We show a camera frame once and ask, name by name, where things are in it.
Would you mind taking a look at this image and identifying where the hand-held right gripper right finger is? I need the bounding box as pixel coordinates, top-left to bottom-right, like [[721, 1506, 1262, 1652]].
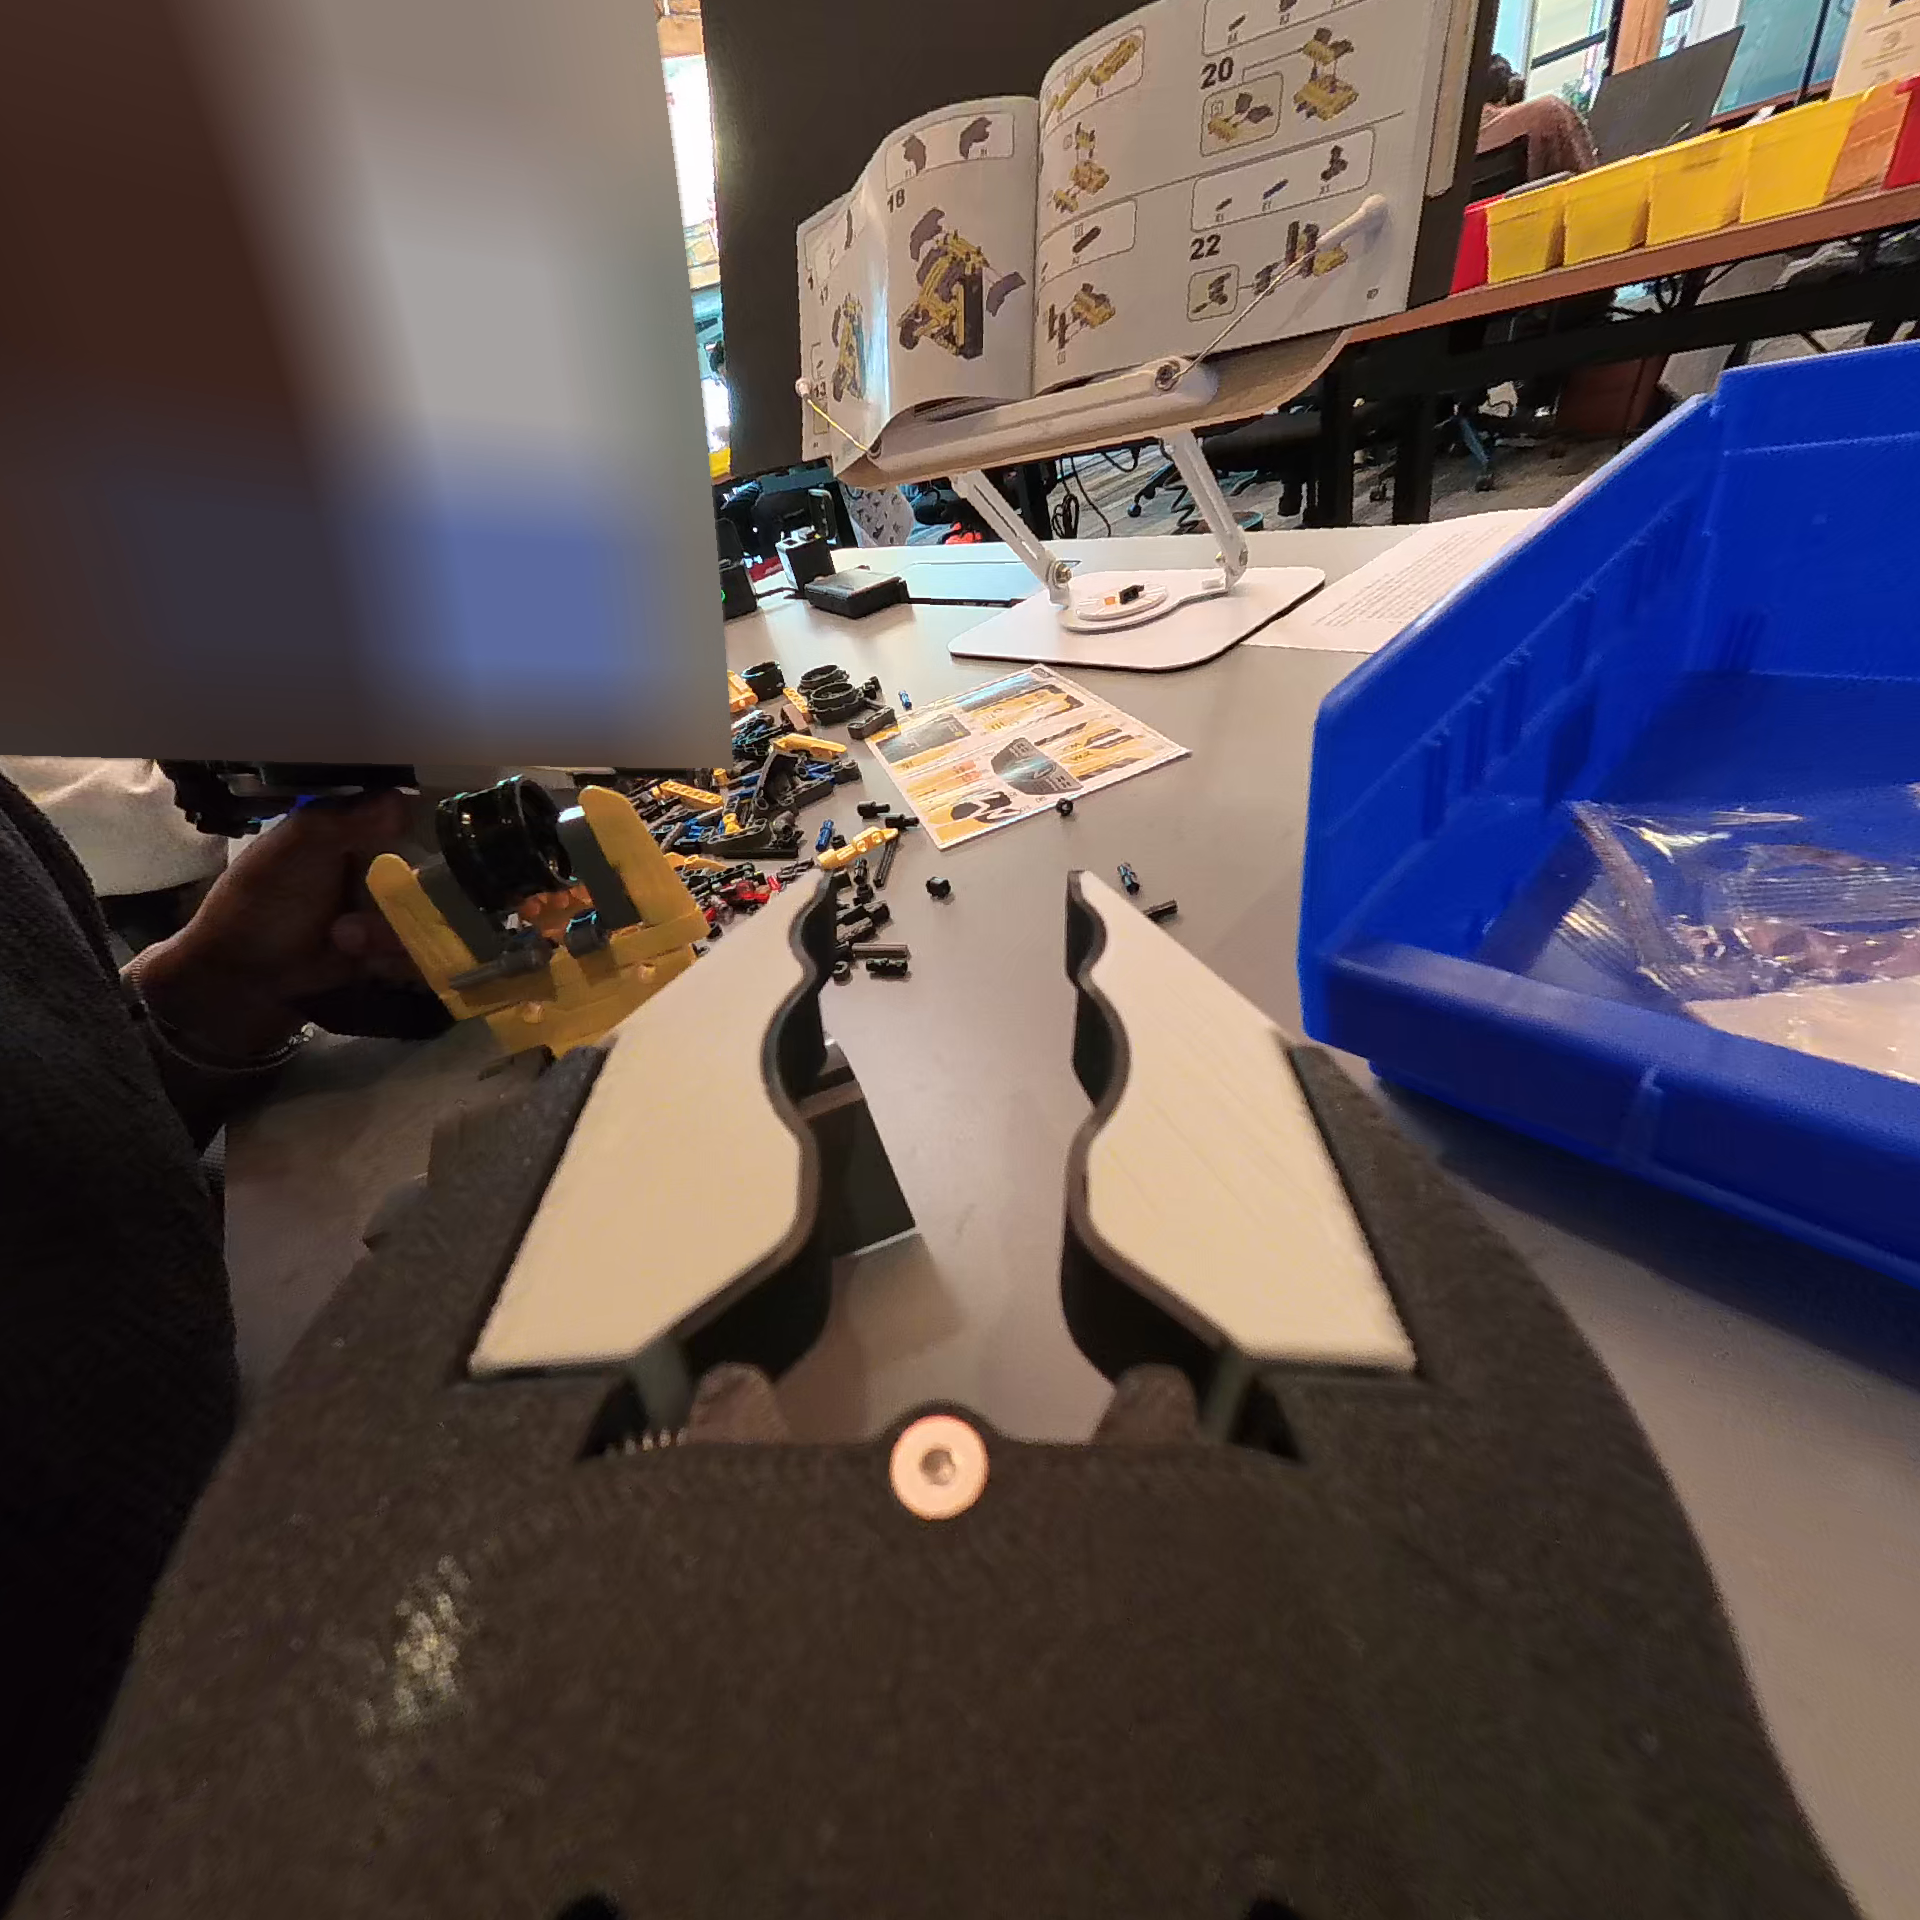
[[1058, 871, 1419, 1440]]

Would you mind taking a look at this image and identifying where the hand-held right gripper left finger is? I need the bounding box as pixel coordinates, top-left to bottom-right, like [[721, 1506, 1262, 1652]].
[[466, 871, 842, 1433]]

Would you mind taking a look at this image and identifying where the yellow brick vehicle model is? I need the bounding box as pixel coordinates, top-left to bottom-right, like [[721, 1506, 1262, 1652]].
[[363, 773, 715, 1057]]

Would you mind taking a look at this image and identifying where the person's left hand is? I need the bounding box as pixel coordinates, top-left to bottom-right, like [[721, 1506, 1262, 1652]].
[[129, 786, 455, 1070]]

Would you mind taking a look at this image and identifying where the blue plastic bin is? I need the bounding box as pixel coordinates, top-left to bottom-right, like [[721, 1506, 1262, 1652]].
[[1297, 342, 1920, 1288]]

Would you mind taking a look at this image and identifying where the pile of brick parts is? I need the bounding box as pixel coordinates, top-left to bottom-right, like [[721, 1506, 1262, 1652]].
[[644, 656, 922, 984]]

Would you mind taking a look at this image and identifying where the yellow black sticker sheet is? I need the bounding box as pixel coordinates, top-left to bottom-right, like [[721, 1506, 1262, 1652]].
[[863, 663, 1191, 850]]

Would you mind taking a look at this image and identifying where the white book stand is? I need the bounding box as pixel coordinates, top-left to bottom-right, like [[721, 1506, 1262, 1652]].
[[831, 321, 1396, 672]]

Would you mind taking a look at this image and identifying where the clear plastic bag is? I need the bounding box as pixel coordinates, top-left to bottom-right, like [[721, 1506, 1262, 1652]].
[[1477, 794, 1920, 1052]]

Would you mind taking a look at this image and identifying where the printed paper sheet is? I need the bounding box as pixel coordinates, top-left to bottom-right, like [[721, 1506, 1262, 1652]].
[[1246, 506, 1559, 656]]

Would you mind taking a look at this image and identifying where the large black panel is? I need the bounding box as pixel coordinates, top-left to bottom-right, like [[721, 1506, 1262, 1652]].
[[701, 0, 1501, 482]]

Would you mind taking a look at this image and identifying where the yellow storage bin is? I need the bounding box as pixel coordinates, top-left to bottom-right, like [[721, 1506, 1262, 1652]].
[[1641, 127, 1758, 249], [1481, 181, 1575, 284], [1559, 151, 1660, 270], [1739, 94, 1870, 225]]

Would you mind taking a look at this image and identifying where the wooden desk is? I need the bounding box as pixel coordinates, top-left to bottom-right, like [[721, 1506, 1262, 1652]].
[[1341, 186, 1920, 527]]

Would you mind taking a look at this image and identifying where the instruction booklet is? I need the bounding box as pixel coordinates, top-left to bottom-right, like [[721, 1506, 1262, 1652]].
[[796, 0, 1460, 470]]

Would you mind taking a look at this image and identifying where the silver bracelet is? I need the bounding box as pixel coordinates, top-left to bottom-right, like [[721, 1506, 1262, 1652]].
[[129, 960, 313, 1076]]

